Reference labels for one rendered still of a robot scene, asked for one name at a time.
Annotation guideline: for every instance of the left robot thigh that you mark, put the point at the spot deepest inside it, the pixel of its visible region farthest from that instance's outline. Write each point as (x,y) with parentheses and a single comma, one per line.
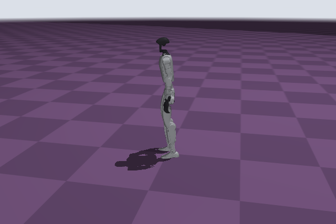
(167,116)

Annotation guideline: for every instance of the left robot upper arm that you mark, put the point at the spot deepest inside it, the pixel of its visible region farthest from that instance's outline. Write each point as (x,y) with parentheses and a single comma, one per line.
(167,66)

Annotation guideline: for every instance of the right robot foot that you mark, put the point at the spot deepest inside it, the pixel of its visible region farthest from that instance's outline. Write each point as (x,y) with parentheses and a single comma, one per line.
(165,149)

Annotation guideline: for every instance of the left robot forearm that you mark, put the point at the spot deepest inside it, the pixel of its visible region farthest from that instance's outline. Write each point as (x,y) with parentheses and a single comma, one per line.
(168,87)

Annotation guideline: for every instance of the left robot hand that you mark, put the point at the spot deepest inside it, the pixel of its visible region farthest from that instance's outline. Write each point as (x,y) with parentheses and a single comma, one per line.
(166,104)

